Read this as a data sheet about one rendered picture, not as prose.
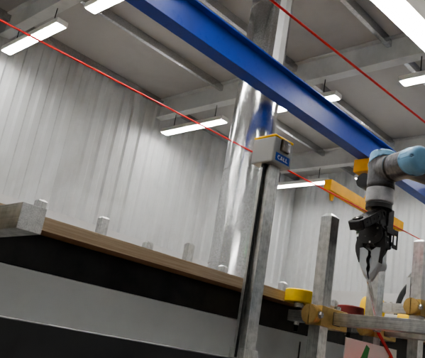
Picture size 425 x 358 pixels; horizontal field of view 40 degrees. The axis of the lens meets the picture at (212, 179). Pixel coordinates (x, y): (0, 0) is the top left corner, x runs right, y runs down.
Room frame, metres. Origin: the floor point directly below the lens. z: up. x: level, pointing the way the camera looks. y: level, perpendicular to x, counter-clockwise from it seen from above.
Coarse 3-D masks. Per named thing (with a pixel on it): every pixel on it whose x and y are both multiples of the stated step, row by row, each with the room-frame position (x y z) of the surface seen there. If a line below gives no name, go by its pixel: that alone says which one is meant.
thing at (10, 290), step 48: (0, 240) 1.14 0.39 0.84; (48, 240) 1.20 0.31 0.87; (0, 288) 1.16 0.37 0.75; (48, 288) 1.22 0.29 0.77; (96, 288) 1.30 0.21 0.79; (144, 288) 1.38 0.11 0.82; (192, 288) 1.48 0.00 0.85; (144, 336) 1.40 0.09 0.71; (192, 336) 1.49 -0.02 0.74; (288, 336) 1.74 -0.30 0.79; (336, 336) 1.90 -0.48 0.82
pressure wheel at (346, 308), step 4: (344, 308) 1.74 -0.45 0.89; (348, 308) 1.73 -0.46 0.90; (352, 308) 1.73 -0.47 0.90; (356, 308) 1.73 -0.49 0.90; (360, 308) 1.73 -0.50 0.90; (348, 312) 1.73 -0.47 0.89; (352, 312) 1.73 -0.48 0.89; (356, 312) 1.73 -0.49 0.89; (360, 312) 1.73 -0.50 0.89; (348, 332) 1.76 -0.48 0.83; (348, 336) 1.76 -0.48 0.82
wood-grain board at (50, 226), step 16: (48, 224) 1.14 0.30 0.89; (64, 224) 1.16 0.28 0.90; (64, 240) 1.21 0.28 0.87; (80, 240) 1.19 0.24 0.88; (96, 240) 1.21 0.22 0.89; (112, 240) 1.24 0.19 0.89; (128, 256) 1.28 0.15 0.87; (144, 256) 1.30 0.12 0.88; (160, 256) 1.33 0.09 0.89; (176, 272) 1.41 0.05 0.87; (192, 272) 1.39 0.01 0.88; (208, 272) 1.43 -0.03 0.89; (224, 272) 1.47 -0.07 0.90; (240, 288) 1.51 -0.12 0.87; (272, 288) 1.59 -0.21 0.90; (288, 304) 1.68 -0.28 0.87
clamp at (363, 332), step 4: (356, 328) 1.65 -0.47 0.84; (360, 332) 1.64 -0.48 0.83; (364, 332) 1.63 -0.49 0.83; (368, 332) 1.62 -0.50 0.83; (372, 332) 1.63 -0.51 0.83; (376, 332) 1.63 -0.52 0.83; (380, 332) 1.65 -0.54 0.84; (384, 332) 1.66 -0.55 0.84; (368, 336) 1.65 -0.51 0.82; (372, 336) 1.63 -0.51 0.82; (376, 336) 1.63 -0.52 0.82; (384, 336) 1.66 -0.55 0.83; (380, 340) 1.73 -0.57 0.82; (388, 340) 1.68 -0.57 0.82; (392, 340) 1.69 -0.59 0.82
